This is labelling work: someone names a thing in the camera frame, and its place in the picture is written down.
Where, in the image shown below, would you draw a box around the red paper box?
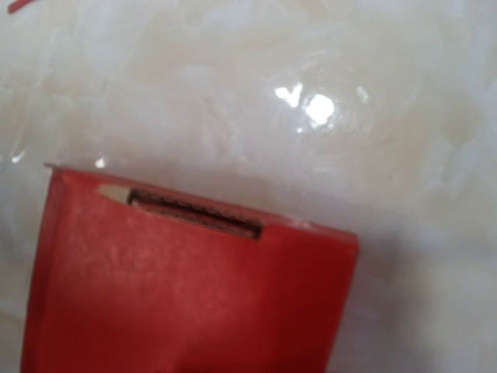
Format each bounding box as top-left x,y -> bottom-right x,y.
20,166 -> 359,372

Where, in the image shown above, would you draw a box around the torn red paper scrap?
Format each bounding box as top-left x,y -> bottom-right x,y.
7,0 -> 33,15

